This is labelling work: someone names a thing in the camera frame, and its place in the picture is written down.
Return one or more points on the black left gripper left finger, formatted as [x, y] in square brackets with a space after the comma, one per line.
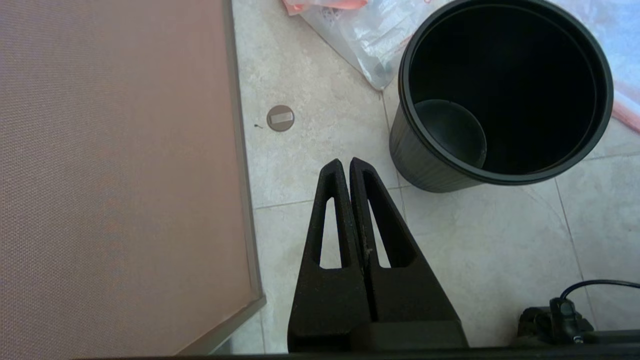
[325, 300]

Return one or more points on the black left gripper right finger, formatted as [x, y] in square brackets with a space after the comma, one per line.
[407, 295]

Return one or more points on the black round trash bin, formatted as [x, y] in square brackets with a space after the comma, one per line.
[425, 170]

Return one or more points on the white red-printed trash bag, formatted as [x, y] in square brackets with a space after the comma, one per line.
[370, 40]

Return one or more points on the round metal floor drain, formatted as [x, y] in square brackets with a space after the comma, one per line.
[280, 118]

